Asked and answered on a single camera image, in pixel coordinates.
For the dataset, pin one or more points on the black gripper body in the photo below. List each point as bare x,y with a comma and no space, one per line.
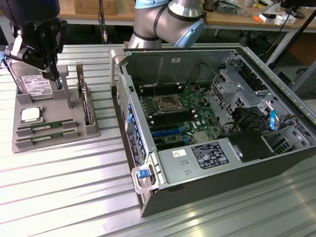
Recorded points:
39,29

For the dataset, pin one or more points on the green RAM stick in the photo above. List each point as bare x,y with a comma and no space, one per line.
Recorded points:
47,126
47,136

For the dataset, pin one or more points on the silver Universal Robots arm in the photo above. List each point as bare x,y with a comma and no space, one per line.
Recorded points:
172,19

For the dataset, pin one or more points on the black RAM slot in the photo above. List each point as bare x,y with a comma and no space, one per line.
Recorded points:
174,120
159,87
161,91
171,115

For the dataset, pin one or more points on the grey parts rack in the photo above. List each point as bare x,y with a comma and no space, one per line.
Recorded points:
54,108

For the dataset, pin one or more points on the graphics card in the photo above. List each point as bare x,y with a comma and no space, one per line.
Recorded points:
85,98

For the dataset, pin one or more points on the silver CPU chip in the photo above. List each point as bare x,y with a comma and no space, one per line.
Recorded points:
30,115

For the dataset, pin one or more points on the cardboard box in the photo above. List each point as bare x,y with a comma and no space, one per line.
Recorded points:
93,7

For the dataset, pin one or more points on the wooden desk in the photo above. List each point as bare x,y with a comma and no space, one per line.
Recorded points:
118,15

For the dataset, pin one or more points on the locking lever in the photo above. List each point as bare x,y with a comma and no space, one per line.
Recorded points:
154,89

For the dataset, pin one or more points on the CPU socket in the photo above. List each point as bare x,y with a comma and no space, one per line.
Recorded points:
169,103

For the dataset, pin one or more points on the blue expansion slot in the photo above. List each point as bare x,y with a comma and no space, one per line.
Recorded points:
168,132

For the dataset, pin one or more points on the blue case latch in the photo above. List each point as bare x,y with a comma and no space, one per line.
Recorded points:
143,174

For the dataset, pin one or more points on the black expansion slot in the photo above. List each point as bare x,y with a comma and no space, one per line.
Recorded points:
170,144

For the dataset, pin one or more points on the green motherboard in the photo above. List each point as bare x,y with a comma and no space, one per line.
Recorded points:
195,106

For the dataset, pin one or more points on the silver chipset heatsink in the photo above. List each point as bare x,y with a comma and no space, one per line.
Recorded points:
200,137

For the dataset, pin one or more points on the grey power supply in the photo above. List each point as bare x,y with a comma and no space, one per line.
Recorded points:
182,170

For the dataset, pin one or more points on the metal disk bay cage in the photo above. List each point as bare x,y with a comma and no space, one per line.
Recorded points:
229,91

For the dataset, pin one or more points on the open black PC case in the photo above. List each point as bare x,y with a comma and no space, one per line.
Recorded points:
222,180

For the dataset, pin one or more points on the white tape roll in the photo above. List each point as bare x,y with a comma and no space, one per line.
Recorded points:
279,19

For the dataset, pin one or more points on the black tripod pole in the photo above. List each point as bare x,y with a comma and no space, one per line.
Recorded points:
296,32

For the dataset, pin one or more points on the hard disk with blue bracket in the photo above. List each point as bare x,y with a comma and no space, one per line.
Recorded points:
32,84

